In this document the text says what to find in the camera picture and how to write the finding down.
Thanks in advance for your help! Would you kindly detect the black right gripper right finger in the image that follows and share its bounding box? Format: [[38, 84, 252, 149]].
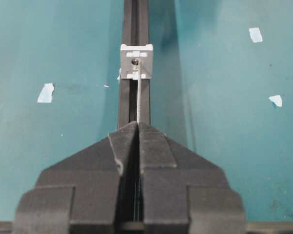
[[139, 122, 246, 234]]

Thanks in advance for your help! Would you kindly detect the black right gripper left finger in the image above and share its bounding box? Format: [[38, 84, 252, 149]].
[[13, 121, 137, 234]]

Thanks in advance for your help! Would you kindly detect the thin grey steel wire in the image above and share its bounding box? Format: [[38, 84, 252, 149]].
[[136, 60, 143, 123]]

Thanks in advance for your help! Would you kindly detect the silver metal fitting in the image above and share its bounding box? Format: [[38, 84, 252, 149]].
[[119, 44, 153, 80]]

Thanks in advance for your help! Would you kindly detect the blue tape piece left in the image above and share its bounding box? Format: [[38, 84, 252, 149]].
[[269, 95, 283, 107]]

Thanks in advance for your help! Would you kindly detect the near black aluminium rail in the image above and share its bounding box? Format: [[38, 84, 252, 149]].
[[118, 0, 153, 128]]

